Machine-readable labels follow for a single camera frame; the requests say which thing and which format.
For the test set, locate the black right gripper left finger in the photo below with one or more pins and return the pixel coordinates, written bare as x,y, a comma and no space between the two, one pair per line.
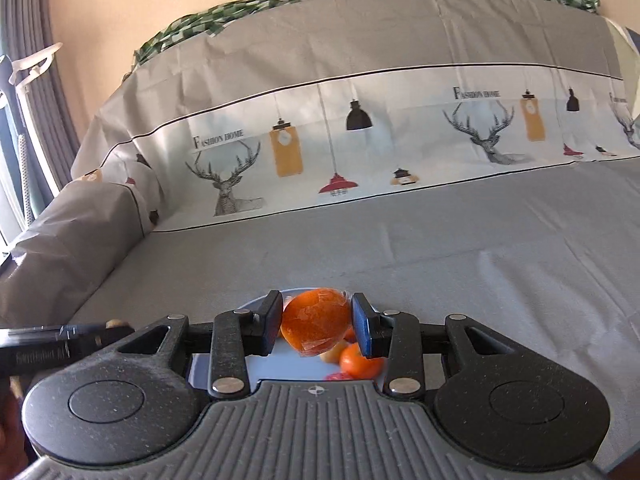
155,359

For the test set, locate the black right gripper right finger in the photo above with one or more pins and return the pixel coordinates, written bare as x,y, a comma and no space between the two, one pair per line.
403,340

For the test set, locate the plastic-wrapped orange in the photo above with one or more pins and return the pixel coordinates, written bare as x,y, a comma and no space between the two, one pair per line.
314,321

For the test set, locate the unwrapped orange near front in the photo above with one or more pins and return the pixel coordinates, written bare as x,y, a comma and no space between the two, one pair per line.
357,366

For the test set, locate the light blue plate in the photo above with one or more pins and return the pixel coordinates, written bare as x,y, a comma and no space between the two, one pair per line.
284,363

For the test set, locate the brown longan beside oranges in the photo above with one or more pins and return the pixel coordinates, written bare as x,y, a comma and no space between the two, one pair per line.
333,355

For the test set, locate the red wrapped fruit right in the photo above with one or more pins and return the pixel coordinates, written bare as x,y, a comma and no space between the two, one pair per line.
339,377

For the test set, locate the grey printed sofa cover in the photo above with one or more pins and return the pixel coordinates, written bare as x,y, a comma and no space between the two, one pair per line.
479,156

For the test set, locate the grey curtain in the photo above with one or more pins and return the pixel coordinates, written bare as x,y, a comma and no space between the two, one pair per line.
25,29

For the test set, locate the white stand frame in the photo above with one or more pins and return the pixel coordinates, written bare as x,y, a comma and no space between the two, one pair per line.
16,76

